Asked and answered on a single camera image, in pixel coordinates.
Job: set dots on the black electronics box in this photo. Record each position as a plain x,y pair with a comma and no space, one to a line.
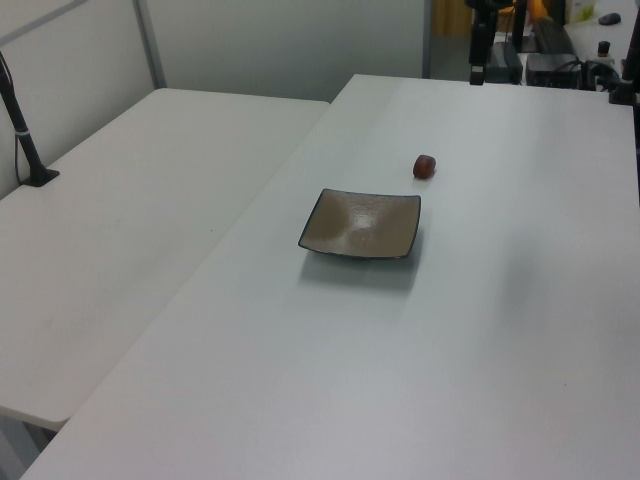
552,70

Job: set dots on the wooden door panel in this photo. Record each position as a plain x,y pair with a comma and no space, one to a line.
450,17

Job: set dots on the grey wall edge post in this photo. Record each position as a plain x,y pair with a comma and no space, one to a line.
427,40

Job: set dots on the dark computer mouse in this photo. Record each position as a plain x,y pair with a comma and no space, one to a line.
609,19

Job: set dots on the green and white box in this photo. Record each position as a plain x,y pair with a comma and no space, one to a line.
583,11

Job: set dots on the orange object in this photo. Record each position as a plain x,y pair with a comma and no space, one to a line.
537,8

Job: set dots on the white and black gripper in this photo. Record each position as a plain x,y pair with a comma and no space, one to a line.
484,3

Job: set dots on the small round reddish-brown food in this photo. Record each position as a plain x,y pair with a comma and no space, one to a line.
424,166

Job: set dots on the square brown ceramic plate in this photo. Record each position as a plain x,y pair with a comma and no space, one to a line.
360,225

